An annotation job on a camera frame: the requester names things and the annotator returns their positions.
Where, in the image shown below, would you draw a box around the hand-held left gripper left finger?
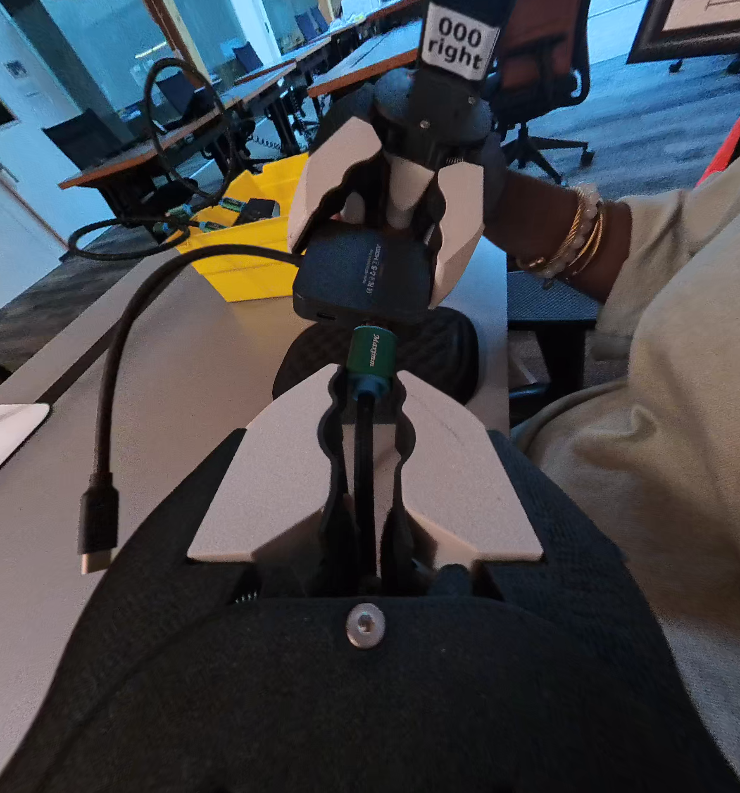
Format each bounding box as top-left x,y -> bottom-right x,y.
187,364 -> 364,583

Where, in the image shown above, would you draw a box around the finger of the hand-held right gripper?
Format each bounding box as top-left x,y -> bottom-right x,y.
287,116 -> 385,256
427,161 -> 488,311

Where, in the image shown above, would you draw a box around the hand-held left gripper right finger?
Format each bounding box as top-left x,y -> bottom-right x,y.
379,370 -> 545,583

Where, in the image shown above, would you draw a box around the black hdmi switch box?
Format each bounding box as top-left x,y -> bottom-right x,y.
236,196 -> 283,224
292,222 -> 437,327

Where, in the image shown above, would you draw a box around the yellow plastic bin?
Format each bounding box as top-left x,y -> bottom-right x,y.
176,152 -> 313,304

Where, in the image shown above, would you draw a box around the thin black switch cable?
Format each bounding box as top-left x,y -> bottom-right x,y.
143,57 -> 238,209
77,243 -> 304,576

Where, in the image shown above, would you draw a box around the person's right forearm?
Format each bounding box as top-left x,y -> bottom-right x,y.
565,197 -> 635,306

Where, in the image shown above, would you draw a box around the person's right hand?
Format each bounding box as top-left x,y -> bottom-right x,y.
483,133 -> 537,266

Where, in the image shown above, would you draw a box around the wooden office desk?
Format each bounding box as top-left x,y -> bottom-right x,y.
307,19 -> 424,101
58,107 -> 229,191

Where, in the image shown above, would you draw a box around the black mesh chair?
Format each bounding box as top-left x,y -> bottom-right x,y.
505,271 -> 601,399

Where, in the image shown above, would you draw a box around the brown office chair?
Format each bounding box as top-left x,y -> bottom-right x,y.
489,0 -> 596,188

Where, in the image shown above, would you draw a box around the black office chair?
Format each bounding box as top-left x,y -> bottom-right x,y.
41,108 -> 121,169

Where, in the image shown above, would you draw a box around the white printed sign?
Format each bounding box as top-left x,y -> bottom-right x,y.
626,0 -> 740,66

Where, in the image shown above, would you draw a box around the black board on white stand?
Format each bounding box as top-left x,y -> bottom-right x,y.
0,403 -> 51,494

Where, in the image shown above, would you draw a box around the gold and pearl bracelets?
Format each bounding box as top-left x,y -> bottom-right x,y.
517,181 -> 607,281

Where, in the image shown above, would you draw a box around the wooden support post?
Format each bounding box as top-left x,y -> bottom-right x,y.
142,0 -> 205,70

